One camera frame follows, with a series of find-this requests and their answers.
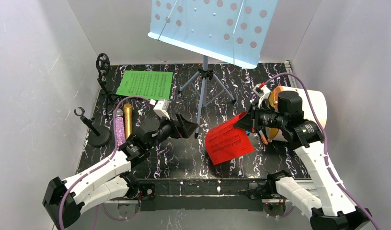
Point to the aluminium base frame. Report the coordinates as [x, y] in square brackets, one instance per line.
[165, 194]

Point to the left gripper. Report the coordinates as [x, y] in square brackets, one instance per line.
[177, 126]

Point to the green sheet music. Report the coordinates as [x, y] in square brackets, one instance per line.
[148, 84]

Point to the white marker orange cap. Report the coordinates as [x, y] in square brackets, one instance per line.
[263, 137]

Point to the black round-base mic stand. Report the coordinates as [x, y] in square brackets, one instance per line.
[98, 136]

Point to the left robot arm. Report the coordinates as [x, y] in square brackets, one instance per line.
[103, 171]

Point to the purple glitter microphone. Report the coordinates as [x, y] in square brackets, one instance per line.
[119, 128]

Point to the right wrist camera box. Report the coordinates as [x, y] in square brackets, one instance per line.
[262, 92]

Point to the gold microphone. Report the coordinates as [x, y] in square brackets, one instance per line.
[128, 110]

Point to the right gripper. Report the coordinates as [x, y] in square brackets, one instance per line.
[253, 117]

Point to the black tripod mic stand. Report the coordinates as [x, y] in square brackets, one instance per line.
[103, 67]

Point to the grey tripod music stand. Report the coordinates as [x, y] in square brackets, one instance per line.
[232, 31]

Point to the red sheet music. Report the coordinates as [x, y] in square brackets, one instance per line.
[225, 142]

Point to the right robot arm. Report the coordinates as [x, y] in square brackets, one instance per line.
[332, 208]

